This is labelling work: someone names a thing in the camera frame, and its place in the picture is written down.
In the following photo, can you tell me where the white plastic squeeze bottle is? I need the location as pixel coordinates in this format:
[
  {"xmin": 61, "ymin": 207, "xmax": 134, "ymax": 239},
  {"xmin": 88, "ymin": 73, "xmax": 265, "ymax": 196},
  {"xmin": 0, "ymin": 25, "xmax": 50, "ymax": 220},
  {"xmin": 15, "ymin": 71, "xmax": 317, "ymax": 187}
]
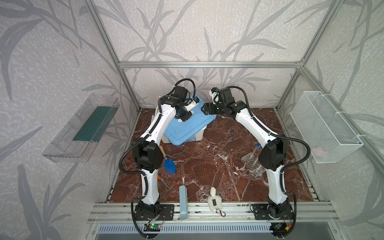
[{"xmin": 207, "ymin": 187, "xmax": 223, "ymax": 212}]

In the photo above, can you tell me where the orange handled screwdriver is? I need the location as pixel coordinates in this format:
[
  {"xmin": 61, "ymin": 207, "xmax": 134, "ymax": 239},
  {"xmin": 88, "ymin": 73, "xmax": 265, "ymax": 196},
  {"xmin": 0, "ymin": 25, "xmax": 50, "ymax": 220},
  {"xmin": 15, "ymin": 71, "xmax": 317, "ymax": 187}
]
[{"xmin": 158, "ymin": 176, "xmax": 172, "ymax": 191}]

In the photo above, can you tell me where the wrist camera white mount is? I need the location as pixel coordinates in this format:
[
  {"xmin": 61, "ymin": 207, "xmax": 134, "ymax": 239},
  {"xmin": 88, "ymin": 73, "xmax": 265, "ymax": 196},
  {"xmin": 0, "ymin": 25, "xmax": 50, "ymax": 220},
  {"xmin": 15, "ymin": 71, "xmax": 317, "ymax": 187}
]
[
  {"xmin": 184, "ymin": 97, "xmax": 200, "ymax": 112},
  {"xmin": 209, "ymin": 88, "xmax": 220, "ymax": 104}
]

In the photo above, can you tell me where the green circuit board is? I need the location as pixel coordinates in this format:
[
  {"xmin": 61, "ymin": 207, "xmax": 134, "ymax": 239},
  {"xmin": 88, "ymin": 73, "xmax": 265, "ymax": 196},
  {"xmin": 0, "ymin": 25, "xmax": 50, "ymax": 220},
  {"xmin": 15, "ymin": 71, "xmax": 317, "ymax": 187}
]
[{"xmin": 144, "ymin": 223, "xmax": 162, "ymax": 232}]

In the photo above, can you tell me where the clear test tube rack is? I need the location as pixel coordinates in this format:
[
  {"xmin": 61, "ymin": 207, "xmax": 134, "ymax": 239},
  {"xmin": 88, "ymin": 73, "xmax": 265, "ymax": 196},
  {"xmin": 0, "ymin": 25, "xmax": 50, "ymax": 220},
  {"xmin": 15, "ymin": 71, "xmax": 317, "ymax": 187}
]
[{"xmin": 241, "ymin": 153, "xmax": 266, "ymax": 178}]

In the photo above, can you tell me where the blue garden trowel wooden handle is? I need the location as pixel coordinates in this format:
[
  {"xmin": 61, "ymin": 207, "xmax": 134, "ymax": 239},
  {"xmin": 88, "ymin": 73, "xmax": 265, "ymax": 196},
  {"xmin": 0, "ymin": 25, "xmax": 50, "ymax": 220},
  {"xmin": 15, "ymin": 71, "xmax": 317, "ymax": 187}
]
[{"xmin": 160, "ymin": 146, "xmax": 176, "ymax": 175}]

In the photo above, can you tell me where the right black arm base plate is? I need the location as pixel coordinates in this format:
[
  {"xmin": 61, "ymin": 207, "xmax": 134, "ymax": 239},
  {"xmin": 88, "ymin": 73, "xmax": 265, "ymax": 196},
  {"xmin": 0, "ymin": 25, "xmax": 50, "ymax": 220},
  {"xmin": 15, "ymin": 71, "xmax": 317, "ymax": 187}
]
[{"xmin": 250, "ymin": 203, "xmax": 295, "ymax": 221}]

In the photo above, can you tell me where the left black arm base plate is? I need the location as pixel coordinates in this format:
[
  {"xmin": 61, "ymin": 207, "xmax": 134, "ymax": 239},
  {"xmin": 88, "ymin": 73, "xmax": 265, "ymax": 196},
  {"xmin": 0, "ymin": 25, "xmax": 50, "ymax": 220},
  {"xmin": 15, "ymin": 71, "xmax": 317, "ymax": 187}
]
[{"xmin": 134, "ymin": 204, "xmax": 175, "ymax": 221}]

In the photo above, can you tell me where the white wire mesh basket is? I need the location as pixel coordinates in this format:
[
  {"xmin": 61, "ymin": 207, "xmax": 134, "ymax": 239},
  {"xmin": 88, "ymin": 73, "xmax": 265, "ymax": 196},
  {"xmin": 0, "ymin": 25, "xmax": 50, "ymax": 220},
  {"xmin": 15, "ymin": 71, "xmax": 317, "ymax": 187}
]
[{"xmin": 290, "ymin": 91, "xmax": 364, "ymax": 164}]

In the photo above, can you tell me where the blue plastic bin lid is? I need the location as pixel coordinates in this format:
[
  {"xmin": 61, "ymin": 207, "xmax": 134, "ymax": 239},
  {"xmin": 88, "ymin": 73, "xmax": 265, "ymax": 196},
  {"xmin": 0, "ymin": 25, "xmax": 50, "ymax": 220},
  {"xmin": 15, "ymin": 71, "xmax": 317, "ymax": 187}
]
[{"xmin": 163, "ymin": 95, "xmax": 217, "ymax": 146}]

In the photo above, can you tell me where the white plastic storage bin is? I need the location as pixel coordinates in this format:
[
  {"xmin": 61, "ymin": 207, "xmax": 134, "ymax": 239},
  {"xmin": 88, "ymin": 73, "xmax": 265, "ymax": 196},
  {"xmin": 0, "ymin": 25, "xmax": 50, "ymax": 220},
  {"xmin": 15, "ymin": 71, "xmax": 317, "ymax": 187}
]
[{"xmin": 154, "ymin": 107, "xmax": 208, "ymax": 146}]

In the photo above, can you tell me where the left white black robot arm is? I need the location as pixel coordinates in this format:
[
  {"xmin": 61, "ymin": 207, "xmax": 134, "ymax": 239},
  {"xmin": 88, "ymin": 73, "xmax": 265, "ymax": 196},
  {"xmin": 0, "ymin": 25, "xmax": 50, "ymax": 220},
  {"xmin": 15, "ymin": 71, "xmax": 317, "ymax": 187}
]
[{"xmin": 119, "ymin": 86, "xmax": 196, "ymax": 216}]

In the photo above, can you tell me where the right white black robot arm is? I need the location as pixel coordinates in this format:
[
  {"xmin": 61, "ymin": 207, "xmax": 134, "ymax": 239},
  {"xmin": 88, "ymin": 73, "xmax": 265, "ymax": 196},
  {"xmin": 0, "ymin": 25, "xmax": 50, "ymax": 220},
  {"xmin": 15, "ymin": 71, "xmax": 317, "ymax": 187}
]
[{"xmin": 202, "ymin": 86, "xmax": 311, "ymax": 220}]

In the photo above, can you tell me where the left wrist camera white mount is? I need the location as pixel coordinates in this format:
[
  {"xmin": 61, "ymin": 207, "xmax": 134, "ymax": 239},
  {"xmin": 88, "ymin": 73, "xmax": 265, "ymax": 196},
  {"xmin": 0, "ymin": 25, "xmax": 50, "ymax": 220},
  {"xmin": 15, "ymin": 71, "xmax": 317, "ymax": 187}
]
[{"xmin": 184, "ymin": 97, "xmax": 200, "ymax": 112}]

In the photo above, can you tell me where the clear acrylic wall shelf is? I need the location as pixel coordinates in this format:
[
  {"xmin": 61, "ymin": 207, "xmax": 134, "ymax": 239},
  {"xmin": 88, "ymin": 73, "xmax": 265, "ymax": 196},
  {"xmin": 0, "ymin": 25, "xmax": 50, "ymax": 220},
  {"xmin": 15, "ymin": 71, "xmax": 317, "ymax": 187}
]
[{"xmin": 42, "ymin": 94, "xmax": 120, "ymax": 163}]

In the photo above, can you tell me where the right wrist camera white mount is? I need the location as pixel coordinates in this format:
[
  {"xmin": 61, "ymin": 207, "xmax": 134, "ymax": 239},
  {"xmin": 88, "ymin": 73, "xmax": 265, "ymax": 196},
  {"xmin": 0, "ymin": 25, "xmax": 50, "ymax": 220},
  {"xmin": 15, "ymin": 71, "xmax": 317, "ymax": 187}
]
[{"xmin": 209, "ymin": 88, "xmax": 220, "ymax": 104}]

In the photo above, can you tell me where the pink object in basket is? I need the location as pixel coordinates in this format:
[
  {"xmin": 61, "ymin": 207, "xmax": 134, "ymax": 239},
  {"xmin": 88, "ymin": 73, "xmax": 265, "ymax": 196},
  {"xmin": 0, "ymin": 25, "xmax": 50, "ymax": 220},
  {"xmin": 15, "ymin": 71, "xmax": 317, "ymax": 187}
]
[{"xmin": 311, "ymin": 147, "xmax": 326, "ymax": 159}]

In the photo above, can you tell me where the light blue standing block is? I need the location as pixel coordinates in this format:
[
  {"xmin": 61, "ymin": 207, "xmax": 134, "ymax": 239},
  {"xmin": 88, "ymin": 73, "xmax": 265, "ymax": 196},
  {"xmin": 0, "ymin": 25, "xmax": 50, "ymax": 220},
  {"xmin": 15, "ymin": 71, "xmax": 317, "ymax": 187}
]
[{"xmin": 179, "ymin": 186, "xmax": 188, "ymax": 221}]

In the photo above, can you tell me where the aluminium front rail frame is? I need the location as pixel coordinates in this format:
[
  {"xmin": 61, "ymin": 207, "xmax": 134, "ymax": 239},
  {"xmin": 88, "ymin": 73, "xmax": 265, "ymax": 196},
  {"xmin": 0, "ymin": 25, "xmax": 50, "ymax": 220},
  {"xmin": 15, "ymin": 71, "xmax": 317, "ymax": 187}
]
[{"xmin": 87, "ymin": 202, "xmax": 339, "ymax": 224}]

